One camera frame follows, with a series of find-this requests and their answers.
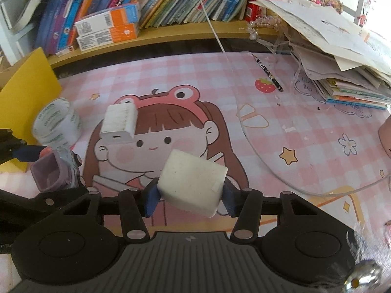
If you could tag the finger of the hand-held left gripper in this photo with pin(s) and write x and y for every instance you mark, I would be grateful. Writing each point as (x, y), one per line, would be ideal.
(36, 201)
(29, 154)

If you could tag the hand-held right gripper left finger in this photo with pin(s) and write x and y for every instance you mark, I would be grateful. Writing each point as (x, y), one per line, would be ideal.
(151, 200)

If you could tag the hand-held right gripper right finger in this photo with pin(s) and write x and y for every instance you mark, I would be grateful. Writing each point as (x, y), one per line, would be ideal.
(229, 200)

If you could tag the purple grey toy car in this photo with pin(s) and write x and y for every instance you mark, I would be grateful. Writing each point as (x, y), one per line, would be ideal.
(56, 171)

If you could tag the white foam block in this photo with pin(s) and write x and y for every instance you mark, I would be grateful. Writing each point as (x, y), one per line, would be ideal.
(192, 183)

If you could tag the clear tape roll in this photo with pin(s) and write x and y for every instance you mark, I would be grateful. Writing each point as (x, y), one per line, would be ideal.
(58, 125)

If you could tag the yellow cardboard box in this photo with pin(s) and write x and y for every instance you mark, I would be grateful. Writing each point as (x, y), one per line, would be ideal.
(27, 97)

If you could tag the white charger plug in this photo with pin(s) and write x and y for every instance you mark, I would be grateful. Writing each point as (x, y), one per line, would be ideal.
(117, 122)

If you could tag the pink cartoon desk mat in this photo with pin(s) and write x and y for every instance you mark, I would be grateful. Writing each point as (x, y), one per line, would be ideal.
(305, 146)

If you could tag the small red white box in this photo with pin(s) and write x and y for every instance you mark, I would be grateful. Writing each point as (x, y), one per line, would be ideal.
(65, 50)

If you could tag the black patterned pencil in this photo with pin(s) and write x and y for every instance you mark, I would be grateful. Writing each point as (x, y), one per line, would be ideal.
(268, 73)

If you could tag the thick open book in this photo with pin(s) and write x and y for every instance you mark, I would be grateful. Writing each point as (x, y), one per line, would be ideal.
(24, 12)

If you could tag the silver bell charm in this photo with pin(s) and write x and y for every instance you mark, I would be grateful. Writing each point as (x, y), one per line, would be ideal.
(363, 276)

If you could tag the pink cylinder pen holder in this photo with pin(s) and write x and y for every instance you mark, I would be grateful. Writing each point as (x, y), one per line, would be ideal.
(385, 137)

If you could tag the white wooden bookshelf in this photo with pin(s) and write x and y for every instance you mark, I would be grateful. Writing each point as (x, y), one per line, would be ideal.
(183, 33)

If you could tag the beaded tiara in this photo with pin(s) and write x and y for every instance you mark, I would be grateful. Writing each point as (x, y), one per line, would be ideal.
(262, 26)

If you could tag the pile of papers and booklets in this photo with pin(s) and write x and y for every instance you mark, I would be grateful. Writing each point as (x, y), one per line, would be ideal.
(333, 45)

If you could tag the row of colourful books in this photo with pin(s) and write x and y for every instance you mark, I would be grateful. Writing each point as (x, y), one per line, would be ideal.
(171, 0)

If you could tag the alphabet wall poster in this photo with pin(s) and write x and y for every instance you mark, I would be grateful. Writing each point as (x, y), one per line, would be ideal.
(378, 3)

